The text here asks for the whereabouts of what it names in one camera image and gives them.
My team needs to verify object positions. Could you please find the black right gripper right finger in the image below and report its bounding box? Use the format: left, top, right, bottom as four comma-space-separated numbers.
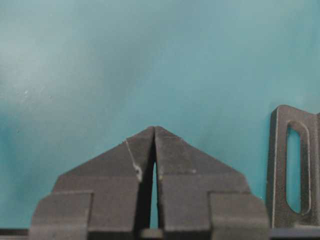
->
154, 126, 269, 240

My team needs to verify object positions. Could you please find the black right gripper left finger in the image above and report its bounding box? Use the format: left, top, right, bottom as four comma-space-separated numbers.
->
29, 127, 154, 240

